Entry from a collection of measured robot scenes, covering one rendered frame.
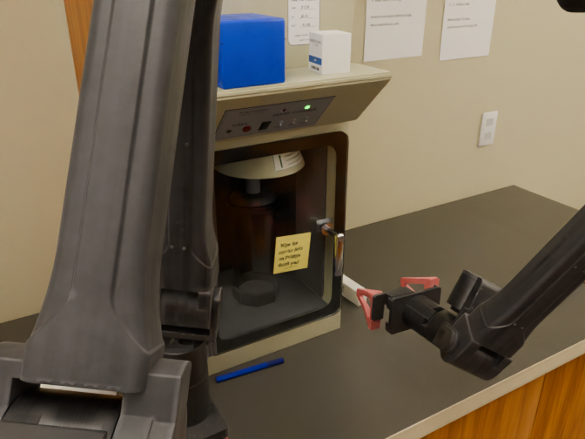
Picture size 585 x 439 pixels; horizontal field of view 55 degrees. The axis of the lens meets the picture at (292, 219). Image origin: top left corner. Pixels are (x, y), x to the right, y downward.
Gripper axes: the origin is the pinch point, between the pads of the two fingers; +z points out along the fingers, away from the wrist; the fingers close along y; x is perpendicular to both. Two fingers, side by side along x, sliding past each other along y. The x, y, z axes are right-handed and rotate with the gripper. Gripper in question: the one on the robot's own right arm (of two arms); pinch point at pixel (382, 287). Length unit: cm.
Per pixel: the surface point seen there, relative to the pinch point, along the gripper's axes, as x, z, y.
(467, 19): -45, 60, -72
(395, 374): 20.2, 0.6, -5.5
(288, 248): -3.8, 15.2, 10.9
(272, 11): -46, 14, 15
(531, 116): -14, 64, -112
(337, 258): -2.1, 10.7, 2.8
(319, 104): -32.0, 6.5, 10.6
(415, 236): 15, 46, -48
